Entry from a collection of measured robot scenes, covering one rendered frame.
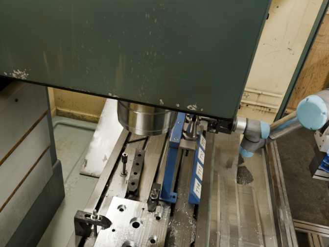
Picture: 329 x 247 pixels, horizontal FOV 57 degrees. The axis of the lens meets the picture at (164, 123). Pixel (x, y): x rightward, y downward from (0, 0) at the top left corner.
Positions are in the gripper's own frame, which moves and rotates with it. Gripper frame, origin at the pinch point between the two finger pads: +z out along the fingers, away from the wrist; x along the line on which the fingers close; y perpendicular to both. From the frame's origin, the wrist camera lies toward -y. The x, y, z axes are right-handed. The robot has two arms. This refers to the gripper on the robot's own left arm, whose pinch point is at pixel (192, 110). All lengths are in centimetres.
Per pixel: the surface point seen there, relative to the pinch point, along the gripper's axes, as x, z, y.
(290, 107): 217, -120, 105
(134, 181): -28.1, 17.6, 23.1
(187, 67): -63, 5, -50
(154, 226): -50, 5, 20
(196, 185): -21.5, -9.1, 23.9
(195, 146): -28.1, -3.4, -2.7
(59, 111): 49, 90, 57
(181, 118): -13.5, 3.9, -3.6
